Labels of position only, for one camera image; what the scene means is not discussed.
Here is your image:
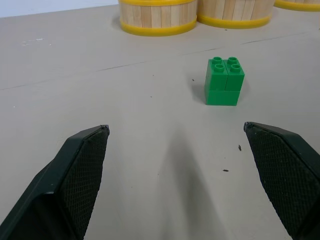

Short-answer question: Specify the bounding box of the green toy brick stack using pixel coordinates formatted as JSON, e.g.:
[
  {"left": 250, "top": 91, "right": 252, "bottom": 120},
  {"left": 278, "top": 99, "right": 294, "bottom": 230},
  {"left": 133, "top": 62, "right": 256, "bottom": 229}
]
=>
[{"left": 204, "top": 56, "right": 246, "bottom": 107}]

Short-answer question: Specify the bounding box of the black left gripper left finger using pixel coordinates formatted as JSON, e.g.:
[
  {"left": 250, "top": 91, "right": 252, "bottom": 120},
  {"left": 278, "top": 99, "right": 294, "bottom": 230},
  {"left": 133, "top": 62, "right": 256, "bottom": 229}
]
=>
[{"left": 0, "top": 124, "right": 111, "bottom": 240}]

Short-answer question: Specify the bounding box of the wooden bucket with yellow bands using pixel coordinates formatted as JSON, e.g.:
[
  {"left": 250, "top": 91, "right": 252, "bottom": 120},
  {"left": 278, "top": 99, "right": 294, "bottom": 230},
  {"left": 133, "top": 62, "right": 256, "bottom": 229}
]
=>
[
  {"left": 118, "top": 0, "right": 199, "bottom": 37},
  {"left": 273, "top": 0, "right": 320, "bottom": 12},
  {"left": 196, "top": 0, "right": 275, "bottom": 30}
]

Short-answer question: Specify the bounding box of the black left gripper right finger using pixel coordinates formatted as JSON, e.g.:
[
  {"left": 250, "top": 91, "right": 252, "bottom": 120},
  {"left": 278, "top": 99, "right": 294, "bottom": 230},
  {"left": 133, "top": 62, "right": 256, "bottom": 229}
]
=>
[{"left": 243, "top": 121, "right": 320, "bottom": 240}]

